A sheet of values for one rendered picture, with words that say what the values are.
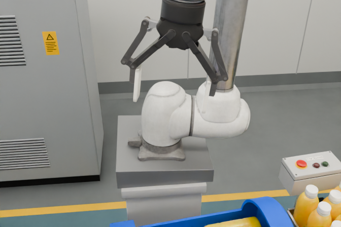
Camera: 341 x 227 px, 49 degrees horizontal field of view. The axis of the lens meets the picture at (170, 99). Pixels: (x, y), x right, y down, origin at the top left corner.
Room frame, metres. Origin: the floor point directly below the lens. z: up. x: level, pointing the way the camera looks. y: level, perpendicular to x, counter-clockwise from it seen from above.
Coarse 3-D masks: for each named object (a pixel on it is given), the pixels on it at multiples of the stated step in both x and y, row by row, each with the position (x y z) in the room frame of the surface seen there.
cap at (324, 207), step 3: (318, 204) 0.81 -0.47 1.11; (321, 204) 0.80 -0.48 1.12; (324, 204) 0.80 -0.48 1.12; (327, 204) 0.80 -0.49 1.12; (318, 207) 0.80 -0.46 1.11; (321, 207) 0.79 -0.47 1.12; (324, 207) 0.79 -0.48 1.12; (327, 207) 0.79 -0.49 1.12; (330, 207) 0.79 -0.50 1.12; (318, 210) 0.79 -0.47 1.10; (321, 210) 0.78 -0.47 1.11; (324, 210) 0.78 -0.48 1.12; (327, 210) 0.78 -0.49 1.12; (330, 210) 0.78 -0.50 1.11; (324, 213) 0.78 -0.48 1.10; (327, 213) 0.78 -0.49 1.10
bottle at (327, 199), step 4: (328, 196) 0.86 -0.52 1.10; (324, 200) 0.86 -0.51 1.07; (328, 200) 0.85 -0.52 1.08; (332, 204) 0.83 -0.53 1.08; (336, 204) 0.83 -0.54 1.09; (340, 204) 0.83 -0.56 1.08; (332, 208) 0.82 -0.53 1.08; (336, 208) 0.82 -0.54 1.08; (340, 208) 0.82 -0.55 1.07; (332, 212) 0.82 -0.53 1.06; (336, 212) 0.82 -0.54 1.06; (340, 212) 0.82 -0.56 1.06; (332, 216) 0.81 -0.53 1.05; (336, 216) 0.81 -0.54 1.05; (332, 220) 0.81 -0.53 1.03
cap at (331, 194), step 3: (330, 192) 0.86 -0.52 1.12; (333, 192) 0.86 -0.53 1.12; (336, 192) 0.86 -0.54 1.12; (339, 192) 0.86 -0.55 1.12; (330, 195) 0.85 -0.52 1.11; (333, 195) 0.84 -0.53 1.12; (336, 195) 0.84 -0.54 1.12; (339, 195) 0.84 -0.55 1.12; (330, 198) 0.84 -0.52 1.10; (333, 198) 0.83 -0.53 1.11; (336, 198) 0.83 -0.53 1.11; (339, 198) 0.83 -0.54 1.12; (336, 201) 0.83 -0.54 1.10; (339, 201) 0.83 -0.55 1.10
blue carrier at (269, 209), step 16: (240, 208) 0.79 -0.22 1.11; (256, 208) 0.80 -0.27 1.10; (272, 208) 0.69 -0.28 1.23; (112, 224) 0.65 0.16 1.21; (128, 224) 0.65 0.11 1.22; (160, 224) 0.73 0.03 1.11; (176, 224) 0.74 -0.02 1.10; (192, 224) 0.75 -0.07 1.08; (208, 224) 0.76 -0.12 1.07; (272, 224) 0.63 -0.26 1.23; (288, 224) 0.64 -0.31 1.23
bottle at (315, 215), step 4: (316, 208) 0.82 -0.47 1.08; (312, 212) 0.81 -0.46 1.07; (316, 212) 0.80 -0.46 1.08; (312, 216) 0.80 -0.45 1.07; (316, 216) 0.79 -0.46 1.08; (320, 216) 0.78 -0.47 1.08; (324, 216) 0.78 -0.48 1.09; (328, 216) 0.78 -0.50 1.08; (308, 220) 0.80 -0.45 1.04; (312, 220) 0.79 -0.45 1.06; (316, 220) 0.78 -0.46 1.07; (320, 220) 0.77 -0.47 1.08; (324, 220) 0.77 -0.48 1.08; (328, 220) 0.77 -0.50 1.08; (308, 224) 0.79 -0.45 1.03; (312, 224) 0.78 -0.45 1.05; (316, 224) 0.77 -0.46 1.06; (320, 224) 0.77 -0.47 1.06; (324, 224) 0.77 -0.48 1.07; (328, 224) 0.77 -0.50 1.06
